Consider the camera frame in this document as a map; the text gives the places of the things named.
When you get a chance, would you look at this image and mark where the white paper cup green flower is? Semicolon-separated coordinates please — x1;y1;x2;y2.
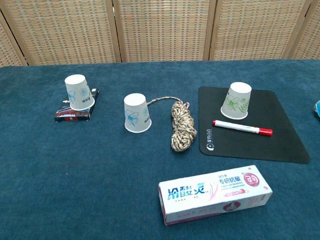
220;81;252;120

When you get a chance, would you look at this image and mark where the white paper cup blue flower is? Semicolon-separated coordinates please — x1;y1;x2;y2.
123;92;153;133

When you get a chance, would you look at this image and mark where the dark illustrated Chinese palace box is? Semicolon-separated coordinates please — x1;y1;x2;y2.
53;87;100;124

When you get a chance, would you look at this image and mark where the white paper cup blue print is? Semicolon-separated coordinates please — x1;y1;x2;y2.
64;74;96;111

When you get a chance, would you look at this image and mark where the black mouse pad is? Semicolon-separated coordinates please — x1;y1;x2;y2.
198;86;311;165

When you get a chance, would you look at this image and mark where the white marker red cap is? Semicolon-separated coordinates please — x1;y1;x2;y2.
212;119;274;137

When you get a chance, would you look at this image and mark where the woven wooden folding screen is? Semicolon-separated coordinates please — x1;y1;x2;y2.
0;0;320;68

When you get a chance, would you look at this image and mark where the white pink toothpaste box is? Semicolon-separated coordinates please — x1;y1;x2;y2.
158;164;274;227

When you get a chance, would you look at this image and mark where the blue table cloth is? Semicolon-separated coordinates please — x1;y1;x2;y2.
0;58;320;240

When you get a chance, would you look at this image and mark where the braided beige rope bundle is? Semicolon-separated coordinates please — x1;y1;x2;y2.
146;96;198;152

